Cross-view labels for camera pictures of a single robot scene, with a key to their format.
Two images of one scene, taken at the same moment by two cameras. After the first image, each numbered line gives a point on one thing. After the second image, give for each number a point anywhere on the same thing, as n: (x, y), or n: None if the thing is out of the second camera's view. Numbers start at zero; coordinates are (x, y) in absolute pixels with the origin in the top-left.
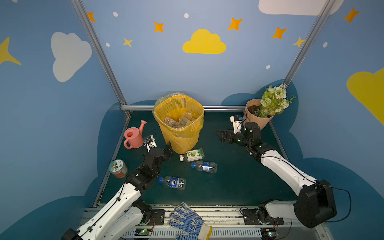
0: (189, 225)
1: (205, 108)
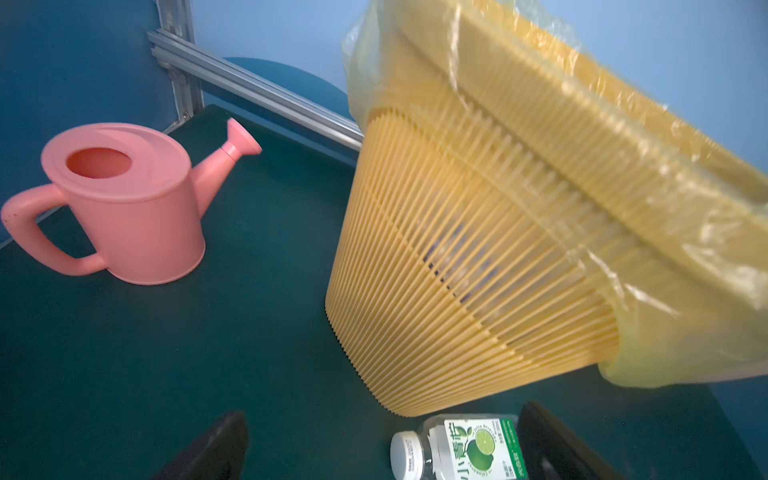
0: None
1: (183, 53)
